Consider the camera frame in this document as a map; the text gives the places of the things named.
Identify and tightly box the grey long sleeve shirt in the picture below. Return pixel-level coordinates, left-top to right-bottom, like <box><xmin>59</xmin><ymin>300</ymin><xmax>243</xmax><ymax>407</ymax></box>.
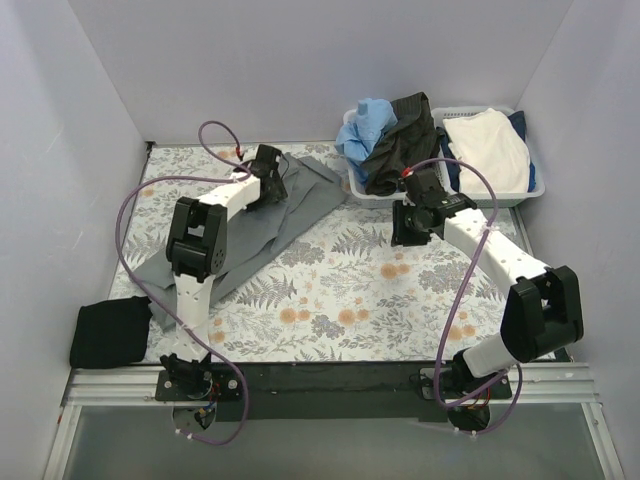
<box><xmin>133</xmin><ymin>154</ymin><xmax>346</xmax><ymax>330</ymax></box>

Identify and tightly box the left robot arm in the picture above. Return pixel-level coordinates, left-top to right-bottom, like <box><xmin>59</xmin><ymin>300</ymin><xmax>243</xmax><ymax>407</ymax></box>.
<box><xmin>161</xmin><ymin>144</ymin><xmax>287</xmax><ymax>400</ymax></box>

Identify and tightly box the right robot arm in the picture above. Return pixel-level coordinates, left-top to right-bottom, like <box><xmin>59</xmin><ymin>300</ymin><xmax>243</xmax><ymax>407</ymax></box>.
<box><xmin>392</xmin><ymin>168</ymin><xmax>584</xmax><ymax>398</ymax></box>

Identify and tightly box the left white plastic basket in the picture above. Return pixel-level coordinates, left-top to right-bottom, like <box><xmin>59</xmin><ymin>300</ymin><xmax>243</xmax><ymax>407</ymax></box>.
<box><xmin>347</xmin><ymin>107</ymin><xmax>452</xmax><ymax>209</ymax></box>

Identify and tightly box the dark striped shirt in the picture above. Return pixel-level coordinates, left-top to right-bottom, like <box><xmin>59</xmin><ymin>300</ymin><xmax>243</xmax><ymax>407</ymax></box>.
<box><xmin>362</xmin><ymin>92</ymin><xmax>441</xmax><ymax>196</ymax></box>

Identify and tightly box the light blue shirt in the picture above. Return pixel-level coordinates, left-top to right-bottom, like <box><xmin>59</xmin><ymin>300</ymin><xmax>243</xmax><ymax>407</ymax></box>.
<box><xmin>335</xmin><ymin>98</ymin><xmax>398</xmax><ymax>169</ymax></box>

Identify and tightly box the cream white folded shirt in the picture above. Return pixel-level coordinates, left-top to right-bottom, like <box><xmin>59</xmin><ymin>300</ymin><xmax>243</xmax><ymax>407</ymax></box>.
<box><xmin>442</xmin><ymin>107</ymin><xmax>530</xmax><ymax>194</ymax></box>

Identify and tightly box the floral table cloth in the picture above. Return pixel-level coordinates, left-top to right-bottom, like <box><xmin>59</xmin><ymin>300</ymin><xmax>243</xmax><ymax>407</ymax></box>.
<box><xmin>114</xmin><ymin>142</ymin><xmax>557</xmax><ymax>364</ymax></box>

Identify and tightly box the navy blue folded garment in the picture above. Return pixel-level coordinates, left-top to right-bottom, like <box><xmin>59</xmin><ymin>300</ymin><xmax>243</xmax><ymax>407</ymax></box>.
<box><xmin>434</xmin><ymin>110</ymin><xmax>537</xmax><ymax>191</ymax></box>

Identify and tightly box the black folded shirt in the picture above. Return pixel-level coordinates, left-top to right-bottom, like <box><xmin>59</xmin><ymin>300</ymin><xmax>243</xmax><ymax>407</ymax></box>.
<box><xmin>69</xmin><ymin>296</ymin><xmax>152</xmax><ymax>369</ymax></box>

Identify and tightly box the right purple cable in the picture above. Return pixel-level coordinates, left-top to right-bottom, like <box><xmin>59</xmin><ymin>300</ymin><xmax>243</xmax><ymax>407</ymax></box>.
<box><xmin>402</xmin><ymin>158</ymin><xmax>524</xmax><ymax>437</ymax></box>

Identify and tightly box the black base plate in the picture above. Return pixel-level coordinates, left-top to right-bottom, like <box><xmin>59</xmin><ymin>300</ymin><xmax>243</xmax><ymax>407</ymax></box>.
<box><xmin>154</xmin><ymin>363</ymin><xmax>514</xmax><ymax>424</ymax></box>

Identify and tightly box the aluminium frame rail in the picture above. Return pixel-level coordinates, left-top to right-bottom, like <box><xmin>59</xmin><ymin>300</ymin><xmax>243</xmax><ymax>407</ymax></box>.
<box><xmin>62</xmin><ymin>363</ymin><xmax>601</xmax><ymax>406</ymax></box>

